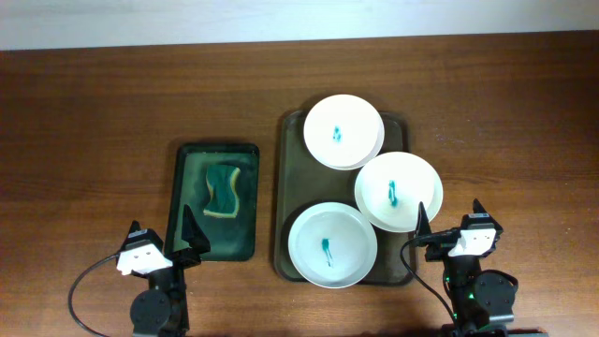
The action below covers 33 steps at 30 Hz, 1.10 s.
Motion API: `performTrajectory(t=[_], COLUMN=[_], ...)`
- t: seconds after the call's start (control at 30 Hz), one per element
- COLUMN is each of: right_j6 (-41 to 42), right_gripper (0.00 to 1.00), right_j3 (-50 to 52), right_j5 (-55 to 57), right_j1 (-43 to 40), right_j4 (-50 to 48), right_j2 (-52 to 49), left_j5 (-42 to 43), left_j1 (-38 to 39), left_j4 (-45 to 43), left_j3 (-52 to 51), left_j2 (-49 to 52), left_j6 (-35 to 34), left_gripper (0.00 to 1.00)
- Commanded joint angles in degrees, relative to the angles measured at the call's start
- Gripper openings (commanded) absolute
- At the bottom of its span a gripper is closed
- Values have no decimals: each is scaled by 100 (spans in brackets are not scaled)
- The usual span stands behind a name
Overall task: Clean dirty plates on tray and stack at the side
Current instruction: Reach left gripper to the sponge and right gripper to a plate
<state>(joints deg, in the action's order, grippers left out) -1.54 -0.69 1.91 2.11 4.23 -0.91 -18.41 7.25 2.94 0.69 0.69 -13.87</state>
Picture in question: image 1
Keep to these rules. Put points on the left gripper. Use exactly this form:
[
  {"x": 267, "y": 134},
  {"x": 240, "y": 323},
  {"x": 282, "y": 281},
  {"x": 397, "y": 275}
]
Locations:
[{"x": 175, "y": 257}]

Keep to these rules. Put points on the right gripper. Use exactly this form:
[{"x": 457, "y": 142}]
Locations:
[{"x": 440, "y": 246}]

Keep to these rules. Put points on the green and yellow sponge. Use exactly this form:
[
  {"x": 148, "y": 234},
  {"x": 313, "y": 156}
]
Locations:
[{"x": 224, "y": 200}]

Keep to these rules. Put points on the white plate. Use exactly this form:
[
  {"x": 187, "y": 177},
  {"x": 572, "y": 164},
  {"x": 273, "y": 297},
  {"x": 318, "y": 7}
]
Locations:
[
  {"x": 343, "y": 132},
  {"x": 332, "y": 245},
  {"x": 389, "y": 189}
]

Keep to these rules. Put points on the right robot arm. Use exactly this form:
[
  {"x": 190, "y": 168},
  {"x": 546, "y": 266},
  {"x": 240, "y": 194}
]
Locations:
[{"x": 480, "y": 301}]

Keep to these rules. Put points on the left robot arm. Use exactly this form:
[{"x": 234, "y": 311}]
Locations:
[{"x": 161, "y": 310}]

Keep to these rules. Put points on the dark green small tray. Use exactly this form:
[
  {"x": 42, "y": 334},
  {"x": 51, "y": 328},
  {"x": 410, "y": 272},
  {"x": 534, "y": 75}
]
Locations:
[{"x": 231, "y": 239}]

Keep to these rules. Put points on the brown rectangular serving tray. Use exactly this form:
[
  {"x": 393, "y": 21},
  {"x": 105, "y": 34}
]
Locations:
[{"x": 303, "y": 182}]

